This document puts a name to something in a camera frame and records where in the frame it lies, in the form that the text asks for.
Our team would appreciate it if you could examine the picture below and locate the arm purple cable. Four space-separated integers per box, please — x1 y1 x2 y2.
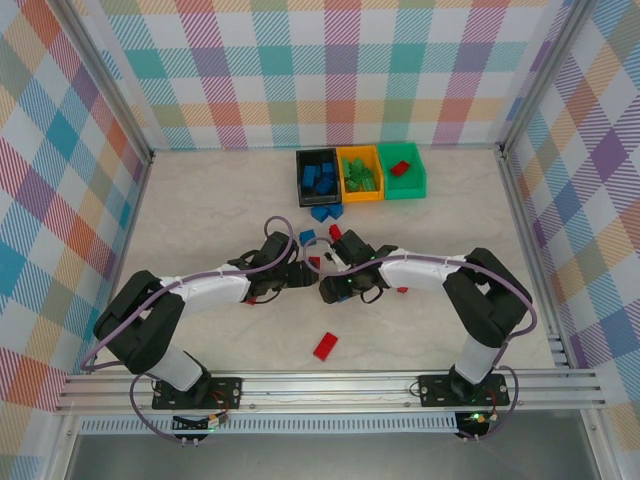
79 215 301 446
302 237 539 444

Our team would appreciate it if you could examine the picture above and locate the green plastic bin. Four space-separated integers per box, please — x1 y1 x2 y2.
375 142 429 201

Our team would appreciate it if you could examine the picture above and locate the black plastic bin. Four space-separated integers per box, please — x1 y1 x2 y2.
294 147 345 208

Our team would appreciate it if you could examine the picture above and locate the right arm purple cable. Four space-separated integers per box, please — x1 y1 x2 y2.
302 237 539 444

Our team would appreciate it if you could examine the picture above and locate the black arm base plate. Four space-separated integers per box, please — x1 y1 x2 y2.
151 375 243 411
417 372 511 407

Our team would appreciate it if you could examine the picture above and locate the slotted grey cable duct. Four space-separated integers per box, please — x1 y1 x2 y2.
79 412 459 435

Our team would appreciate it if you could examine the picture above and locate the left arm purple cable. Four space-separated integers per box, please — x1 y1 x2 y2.
79 215 301 446

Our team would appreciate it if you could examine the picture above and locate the aluminium mounting rail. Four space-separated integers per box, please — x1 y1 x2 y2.
53 368 607 416

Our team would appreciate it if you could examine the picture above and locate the yellow plastic bin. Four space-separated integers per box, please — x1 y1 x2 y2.
334 144 386 204

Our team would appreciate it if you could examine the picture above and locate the aluminium frame post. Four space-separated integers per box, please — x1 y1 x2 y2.
497 0 599 159
52 0 155 165

